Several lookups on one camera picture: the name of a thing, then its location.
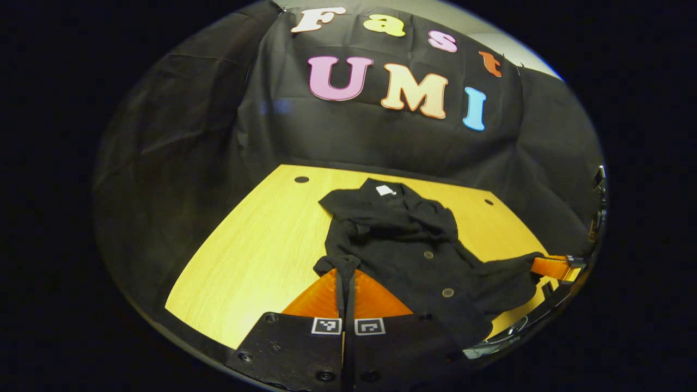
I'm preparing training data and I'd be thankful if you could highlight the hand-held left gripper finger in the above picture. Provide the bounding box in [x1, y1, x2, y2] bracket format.
[346, 269, 469, 392]
[225, 267, 347, 392]

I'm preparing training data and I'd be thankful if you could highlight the black backdrop cloth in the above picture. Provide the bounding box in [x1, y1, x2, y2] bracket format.
[93, 0, 605, 322]

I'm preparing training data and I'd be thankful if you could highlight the black button-up jacket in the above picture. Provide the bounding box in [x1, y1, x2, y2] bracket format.
[313, 177, 545, 349]

